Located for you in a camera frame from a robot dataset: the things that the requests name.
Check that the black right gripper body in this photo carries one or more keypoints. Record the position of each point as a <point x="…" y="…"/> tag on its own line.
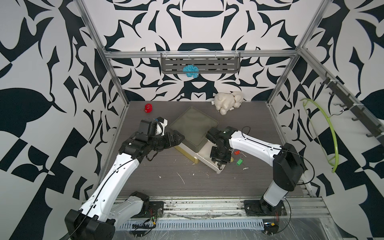
<point x="219" y="155"/>

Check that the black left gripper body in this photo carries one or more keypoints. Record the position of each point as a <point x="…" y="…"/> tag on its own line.
<point x="159" y="143"/>

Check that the keys with green tag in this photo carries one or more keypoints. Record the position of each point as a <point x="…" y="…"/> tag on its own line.
<point x="239" y="162"/>

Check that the three-drawer storage box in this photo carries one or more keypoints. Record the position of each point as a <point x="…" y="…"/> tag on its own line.
<point x="194" y="125"/>

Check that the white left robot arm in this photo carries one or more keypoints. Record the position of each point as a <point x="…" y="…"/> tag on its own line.
<point x="98" y="219"/>

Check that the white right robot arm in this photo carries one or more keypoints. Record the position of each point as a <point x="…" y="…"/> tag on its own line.
<point x="288" y="166"/>

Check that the white plush toy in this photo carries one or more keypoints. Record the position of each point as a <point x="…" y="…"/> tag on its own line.
<point x="224" y="102"/>

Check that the teal crumpled cloth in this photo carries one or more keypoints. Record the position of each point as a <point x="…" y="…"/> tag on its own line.
<point x="191" y="71"/>

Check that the green clothes hanger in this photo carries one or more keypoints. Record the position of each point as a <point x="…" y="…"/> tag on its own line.
<point x="327" y="138"/>

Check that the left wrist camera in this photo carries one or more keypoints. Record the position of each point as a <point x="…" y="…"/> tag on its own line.
<point x="153" y="127"/>

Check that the red plush toy keychain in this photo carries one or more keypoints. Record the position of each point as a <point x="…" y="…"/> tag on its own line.
<point x="148" y="108"/>

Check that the grey wall shelf rack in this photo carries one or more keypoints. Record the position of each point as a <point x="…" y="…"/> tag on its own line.
<point x="208" y="63"/>

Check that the white cable duct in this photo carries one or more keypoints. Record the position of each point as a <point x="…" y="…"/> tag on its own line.
<point x="209" y="224"/>

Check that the grey wall hook rail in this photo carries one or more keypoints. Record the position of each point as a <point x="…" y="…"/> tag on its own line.
<point x="359" y="110"/>

